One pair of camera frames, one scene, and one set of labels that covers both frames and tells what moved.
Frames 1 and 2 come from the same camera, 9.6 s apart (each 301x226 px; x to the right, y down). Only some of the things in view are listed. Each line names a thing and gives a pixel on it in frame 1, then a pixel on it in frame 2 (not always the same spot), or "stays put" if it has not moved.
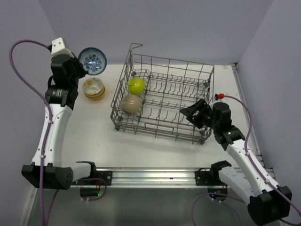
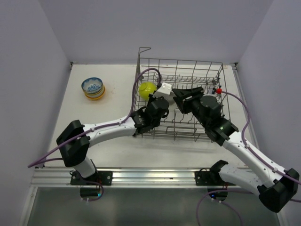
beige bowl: x=131 y=104 → x=171 y=108
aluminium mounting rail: x=154 y=177 stays put
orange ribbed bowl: x=100 y=97 stays put
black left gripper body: x=75 y=77 → x=151 y=98
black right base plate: x=210 y=178 stays put
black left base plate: x=106 y=176 stays put
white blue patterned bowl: x=94 y=60 → x=92 y=85
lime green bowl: x=136 y=85 → x=145 y=88
